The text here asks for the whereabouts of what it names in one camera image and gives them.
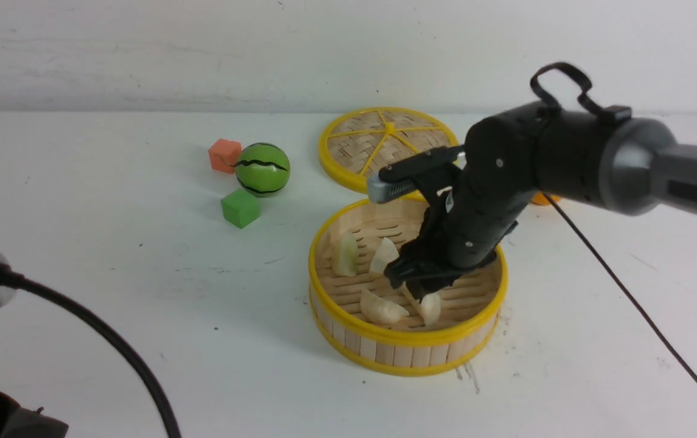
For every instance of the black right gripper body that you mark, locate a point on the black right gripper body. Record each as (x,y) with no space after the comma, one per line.
(458,235)

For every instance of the white dumpling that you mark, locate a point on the white dumpling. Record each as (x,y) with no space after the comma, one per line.
(380,311)
(385,254)
(428,308)

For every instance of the pale green dumpling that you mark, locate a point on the pale green dumpling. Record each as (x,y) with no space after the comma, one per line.
(345,256)

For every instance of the grey right Piper robot arm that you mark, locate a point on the grey right Piper robot arm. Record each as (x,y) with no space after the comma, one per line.
(476,191)

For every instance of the woven bamboo steamer lid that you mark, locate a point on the woven bamboo steamer lid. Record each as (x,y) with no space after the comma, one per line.
(358,144)

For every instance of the bamboo steamer tray yellow rim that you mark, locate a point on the bamboo steamer tray yellow rim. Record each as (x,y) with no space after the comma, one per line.
(470,308)

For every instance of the orange yellow toy pear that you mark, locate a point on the orange yellow toy pear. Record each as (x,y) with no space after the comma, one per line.
(542,200)

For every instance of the green striped watermelon ball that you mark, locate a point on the green striped watermelon ball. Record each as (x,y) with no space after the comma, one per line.
(263,169)

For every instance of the green foam cube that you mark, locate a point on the green foam cube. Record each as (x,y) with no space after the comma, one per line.
(240,208)

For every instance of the orange foam cube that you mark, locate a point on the orange foam cube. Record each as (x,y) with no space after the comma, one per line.
(224,154)

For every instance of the grey camera on right gripper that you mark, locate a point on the grey camera on right gripper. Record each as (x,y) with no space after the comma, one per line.
(427,172)

